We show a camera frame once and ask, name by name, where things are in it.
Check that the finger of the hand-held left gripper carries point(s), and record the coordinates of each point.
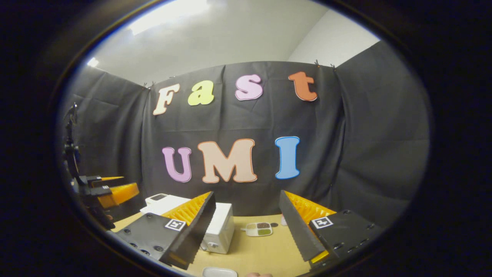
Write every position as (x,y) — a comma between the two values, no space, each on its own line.
(96,180)
(121,192)

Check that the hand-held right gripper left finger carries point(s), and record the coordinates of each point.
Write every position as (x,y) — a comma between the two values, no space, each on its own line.
(196,234)

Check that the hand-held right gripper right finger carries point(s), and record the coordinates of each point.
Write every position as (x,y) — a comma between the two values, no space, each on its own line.
(298,234)

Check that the white microwave oven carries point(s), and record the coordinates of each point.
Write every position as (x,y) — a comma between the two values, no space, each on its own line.
(221,227)

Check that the small pink label bottle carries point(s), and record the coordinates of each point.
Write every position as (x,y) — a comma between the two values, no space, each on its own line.
(283,221)

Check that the black stand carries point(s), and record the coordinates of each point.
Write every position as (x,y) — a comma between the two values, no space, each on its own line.
(71,154)

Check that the white device with dark screen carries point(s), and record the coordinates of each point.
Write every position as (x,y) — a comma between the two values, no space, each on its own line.
(157,197)

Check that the white divided snack dish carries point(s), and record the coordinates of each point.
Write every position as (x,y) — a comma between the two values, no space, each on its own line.
(253,231)

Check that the white oval plate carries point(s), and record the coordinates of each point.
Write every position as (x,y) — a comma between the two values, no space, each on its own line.
(219,272)

